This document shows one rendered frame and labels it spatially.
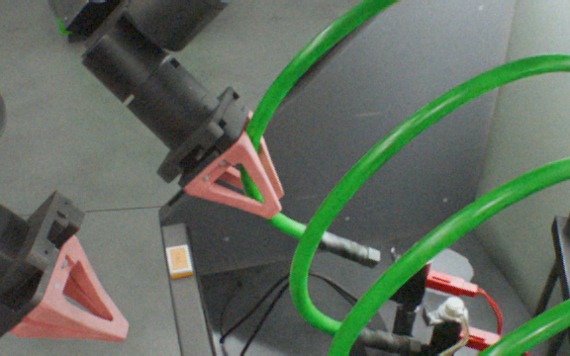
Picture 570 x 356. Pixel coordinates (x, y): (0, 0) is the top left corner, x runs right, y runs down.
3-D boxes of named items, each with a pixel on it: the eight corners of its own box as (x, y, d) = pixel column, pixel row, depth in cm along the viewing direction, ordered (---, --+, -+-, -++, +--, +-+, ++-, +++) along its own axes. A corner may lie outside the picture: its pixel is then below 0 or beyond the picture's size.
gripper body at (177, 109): (245, 98, 56) (187, 40, 54) (228, 138, 46) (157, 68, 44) (196, 143, 58) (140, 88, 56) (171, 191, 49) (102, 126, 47)
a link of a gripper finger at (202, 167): (307, 166, 56) (235, 92, 54) (304, 202, 50) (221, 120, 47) (254, 211, 58) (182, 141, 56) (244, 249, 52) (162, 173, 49)
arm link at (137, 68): (90, 43, 52) (61, 62, 47) (140, -12, 49) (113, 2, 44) (146, 97, 54) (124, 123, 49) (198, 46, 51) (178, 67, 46)
